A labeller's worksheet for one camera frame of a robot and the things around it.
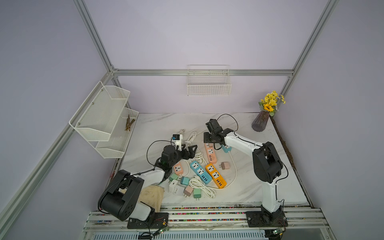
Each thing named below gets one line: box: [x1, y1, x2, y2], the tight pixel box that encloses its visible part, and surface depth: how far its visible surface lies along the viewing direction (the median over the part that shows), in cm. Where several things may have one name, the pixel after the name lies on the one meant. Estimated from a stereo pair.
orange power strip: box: [205, 163, 227, 189], surface depth 88 cm
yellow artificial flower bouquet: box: [258, 90, 286, 117], surface depth 94 cm
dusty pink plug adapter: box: [183, 185, 194, 198], surface depth 83 cm
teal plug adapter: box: [180, 176, 190, 186], surface depth 87 cm
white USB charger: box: [169, 179, 178, 194], surface depth 81 cm
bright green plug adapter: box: [193, 188, 202, 201], surface depth 83 cm
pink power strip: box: [204, 143, 218, 165], surface depth 97 cm
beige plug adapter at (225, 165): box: [219, 161, 231, 170], surface depth 93 cm
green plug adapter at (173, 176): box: [169, 173, 179, 182], surface depth 88 cm
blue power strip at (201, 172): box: [189, 160, 212, 185], surface depth 90 cm
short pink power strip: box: [173, 161, 184, 176], surface depth 90 cm
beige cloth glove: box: [138, 184, 165, 213], surface depth 83 cm
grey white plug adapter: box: [173, 184, 185, 196], surface depth 80 cm
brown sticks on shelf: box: [124, 114, 136, 132], surface depth 99 cm
